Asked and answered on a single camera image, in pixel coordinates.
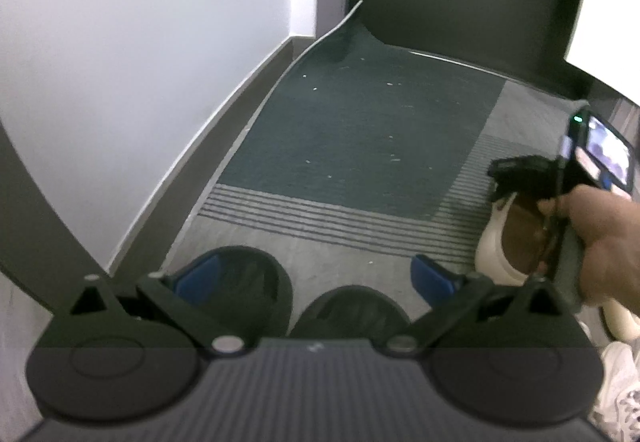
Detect white cabinet door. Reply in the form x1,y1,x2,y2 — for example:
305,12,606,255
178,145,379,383
564,0,640,106

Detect grey door frame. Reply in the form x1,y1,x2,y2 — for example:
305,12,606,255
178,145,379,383
0,122,118,318

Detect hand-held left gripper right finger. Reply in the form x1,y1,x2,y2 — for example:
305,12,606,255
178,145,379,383
382,255,568,357

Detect person's right hand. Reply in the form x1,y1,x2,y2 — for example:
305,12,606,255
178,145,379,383
536,185,640,308

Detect grey green floor mat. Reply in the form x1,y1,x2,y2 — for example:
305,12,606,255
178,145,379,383
172,0,601,343

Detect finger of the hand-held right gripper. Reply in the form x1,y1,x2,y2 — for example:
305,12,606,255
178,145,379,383
487,155,562,203

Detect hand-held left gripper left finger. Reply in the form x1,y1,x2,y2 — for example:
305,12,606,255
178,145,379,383
65,252,249,357

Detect black slipper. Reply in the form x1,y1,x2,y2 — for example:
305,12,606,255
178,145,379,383
172,246,293,338
290,285,412,340

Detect grey baseboard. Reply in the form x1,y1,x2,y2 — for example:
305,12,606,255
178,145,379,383
107,35,317,273

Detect off-white low sneaker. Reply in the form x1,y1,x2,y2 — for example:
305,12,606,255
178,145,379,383
587,342,640,440

